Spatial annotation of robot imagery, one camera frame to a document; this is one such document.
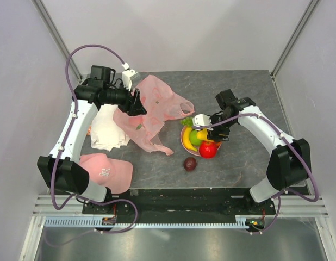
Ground left aluminium frame post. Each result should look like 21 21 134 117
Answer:
32 0 84 82

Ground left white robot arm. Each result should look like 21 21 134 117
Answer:
37 63 147 214

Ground right aluminium frame post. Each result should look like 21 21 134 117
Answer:
270 0 321 80

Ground dark purple fake plum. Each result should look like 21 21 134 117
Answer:
183 157 197 172

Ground pink plastic bag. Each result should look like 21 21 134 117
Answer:
113 75 195 156

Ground aluminium frame post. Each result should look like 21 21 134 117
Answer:
270 0 321 80
32 0 84 82

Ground yellow fake banana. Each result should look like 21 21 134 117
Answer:
182 127 198 153

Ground white cloth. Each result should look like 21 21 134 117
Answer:
90 104 130 151

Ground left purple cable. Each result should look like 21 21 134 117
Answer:
44 45 139 247

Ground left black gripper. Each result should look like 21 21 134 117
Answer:
103 80 147 117

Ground green fake apple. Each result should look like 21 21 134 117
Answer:
189 130 202 146

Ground grey cable duct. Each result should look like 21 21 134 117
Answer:
44 216 249 229

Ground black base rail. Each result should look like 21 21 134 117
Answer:
82 187 277 218

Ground pink plate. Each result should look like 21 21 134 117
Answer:
181 126 221 157

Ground red fake fruit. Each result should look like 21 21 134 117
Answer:
199 141 218 159

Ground pink baseball cap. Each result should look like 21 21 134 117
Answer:
79 153 133 194

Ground yellow fake mango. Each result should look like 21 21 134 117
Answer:
196 129 208 141

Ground green fake grapes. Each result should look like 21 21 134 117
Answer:
181 117 194 127

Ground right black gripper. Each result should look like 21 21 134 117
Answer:
206 114 235 142

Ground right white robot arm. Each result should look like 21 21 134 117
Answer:
207 89 311 214

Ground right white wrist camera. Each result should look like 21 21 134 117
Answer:
192 114 211 129

